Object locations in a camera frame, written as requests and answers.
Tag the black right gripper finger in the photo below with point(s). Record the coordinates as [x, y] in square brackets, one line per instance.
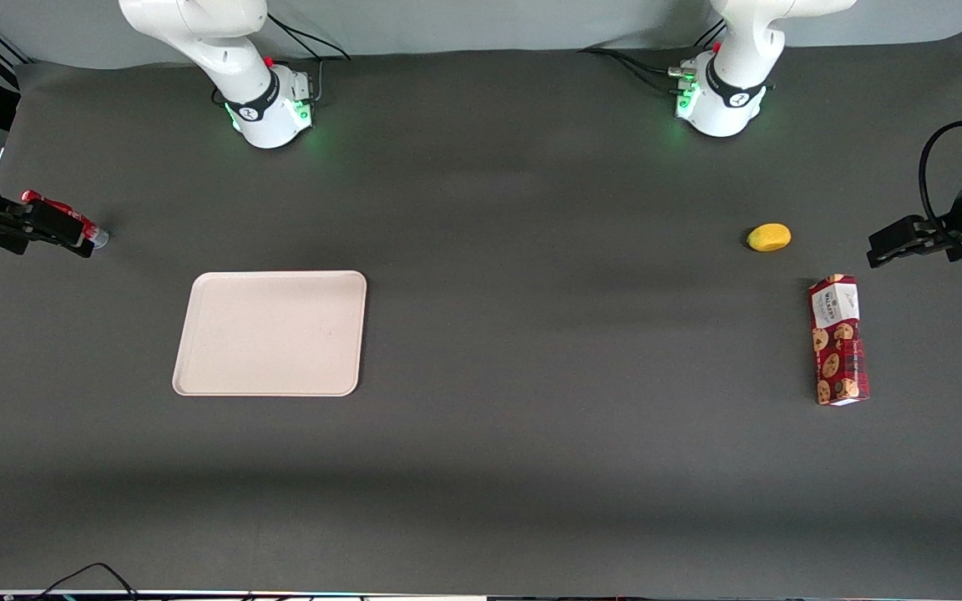
[59, 224]
[17, 210]

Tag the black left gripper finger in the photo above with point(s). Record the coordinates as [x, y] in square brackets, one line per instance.
[894, 250]
[911, 225]

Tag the red coke bottle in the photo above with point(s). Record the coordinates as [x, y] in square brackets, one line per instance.
[55, 202]

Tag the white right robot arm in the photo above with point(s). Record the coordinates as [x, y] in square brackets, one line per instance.
[268, 117]

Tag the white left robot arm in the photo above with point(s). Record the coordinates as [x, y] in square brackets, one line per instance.
[727, 108]

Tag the beige plastic tray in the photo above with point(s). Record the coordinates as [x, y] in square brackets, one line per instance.
[272, 334]

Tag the red cookie box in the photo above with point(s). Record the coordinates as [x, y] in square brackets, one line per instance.
[840, 351]

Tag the yellow lemon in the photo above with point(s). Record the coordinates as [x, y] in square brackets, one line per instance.
[769, 237]

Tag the aluminium frame strut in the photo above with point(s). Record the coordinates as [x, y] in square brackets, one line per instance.
[7, 46]

